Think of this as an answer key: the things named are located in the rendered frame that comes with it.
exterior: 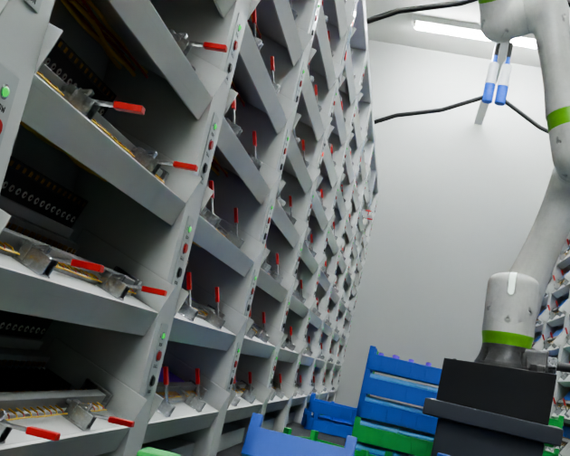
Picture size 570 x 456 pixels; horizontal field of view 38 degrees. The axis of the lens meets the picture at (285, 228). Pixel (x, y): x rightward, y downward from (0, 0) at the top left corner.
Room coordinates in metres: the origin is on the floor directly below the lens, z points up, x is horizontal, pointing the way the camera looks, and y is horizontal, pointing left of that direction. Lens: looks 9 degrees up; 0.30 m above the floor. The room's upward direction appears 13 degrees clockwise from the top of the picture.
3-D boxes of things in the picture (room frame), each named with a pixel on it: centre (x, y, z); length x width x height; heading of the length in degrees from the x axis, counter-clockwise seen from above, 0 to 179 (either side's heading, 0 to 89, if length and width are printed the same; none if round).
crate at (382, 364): (2.91, -0.54, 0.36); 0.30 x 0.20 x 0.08; 80
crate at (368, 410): (2.91, -0.54, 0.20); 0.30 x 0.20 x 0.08; 80
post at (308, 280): (3.51, -0.08, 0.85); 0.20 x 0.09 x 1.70; 81
